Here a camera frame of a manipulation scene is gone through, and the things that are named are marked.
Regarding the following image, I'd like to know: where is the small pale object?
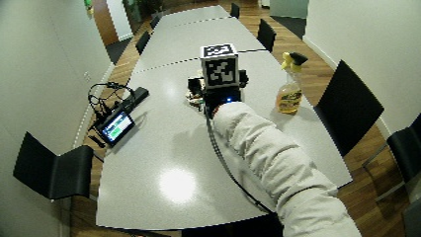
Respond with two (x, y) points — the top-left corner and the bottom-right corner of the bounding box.
(183, 90), (205, 109)

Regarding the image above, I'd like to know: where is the white cube with black markers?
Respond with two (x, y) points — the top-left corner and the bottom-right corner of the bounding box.
(198, 42), (241, 90)

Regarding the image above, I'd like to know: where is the black oblong box device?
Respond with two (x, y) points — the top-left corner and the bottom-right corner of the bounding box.
(119, 86), (151, 112)

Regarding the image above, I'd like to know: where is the yellow spray bottle black trigger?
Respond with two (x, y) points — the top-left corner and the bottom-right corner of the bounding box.
(274, 51), (308, 116)

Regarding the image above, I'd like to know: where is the small black screen device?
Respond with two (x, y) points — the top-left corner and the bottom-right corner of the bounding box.
(94, 110), (137, 148)

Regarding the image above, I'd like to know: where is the black chair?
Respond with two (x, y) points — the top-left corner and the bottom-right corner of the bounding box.
(386, 113), (421, 185)
(11, 131), (95, 200)
(134, 30), (153, 56)
(255, 18), (277, 53)
(229, 2), (242, 20)
(311, 59), (384, 158)

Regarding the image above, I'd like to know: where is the brown wooden door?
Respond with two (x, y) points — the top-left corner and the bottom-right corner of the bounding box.
(90, 0), (119, 47)

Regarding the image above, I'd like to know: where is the black cable from glove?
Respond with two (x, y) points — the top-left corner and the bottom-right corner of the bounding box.
(202, 110), (273, 214)

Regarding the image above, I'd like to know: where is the tangle of black cables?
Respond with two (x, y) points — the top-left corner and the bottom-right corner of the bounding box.
(86, 81), (135, 124)

